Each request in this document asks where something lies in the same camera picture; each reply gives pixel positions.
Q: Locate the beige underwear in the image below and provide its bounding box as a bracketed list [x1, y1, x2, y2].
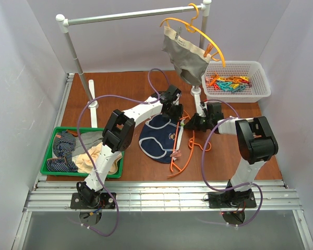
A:
[72, 143, 122, 175]

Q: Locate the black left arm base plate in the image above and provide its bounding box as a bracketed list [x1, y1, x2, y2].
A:
[70, 193, 116, 209]

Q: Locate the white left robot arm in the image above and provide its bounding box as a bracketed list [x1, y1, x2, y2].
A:
[77, 85, 183, 208]

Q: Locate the green plastic tray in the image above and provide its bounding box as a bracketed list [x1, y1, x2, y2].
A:
[40, 126, 128, 179]

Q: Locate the striped blue underwear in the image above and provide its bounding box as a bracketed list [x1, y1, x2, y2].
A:
[46, 131, 78, 172]

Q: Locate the white plastic basket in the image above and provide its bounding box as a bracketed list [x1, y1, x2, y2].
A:
[202, 61, 271, 103]

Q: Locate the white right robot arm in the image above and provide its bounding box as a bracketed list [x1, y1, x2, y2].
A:
[185, 99, 279, 207]

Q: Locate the white clothes rack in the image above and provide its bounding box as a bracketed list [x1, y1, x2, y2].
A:
[56, 2, 207, 128]

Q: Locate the teal clothespin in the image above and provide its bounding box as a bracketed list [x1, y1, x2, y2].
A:
[216, 81, 234, 91]

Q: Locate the orange plastic hanger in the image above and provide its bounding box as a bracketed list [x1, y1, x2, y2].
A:
[166, 111, 212, 180]

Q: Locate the grey underwear in tray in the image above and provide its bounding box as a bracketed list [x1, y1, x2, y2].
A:
[72, 131, 103, 157]

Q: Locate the yellow plastic hanger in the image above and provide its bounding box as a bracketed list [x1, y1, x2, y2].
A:
[160, 1, 226, 68]

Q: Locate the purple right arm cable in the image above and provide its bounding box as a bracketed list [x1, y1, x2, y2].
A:
[201, 100, 263, 228]

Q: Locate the grey hanging underwear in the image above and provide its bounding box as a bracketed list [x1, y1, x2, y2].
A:
[162, 26, 210, 86]

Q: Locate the navy blue underwear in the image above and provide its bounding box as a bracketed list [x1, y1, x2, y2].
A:
[138, 114, 183, 164]

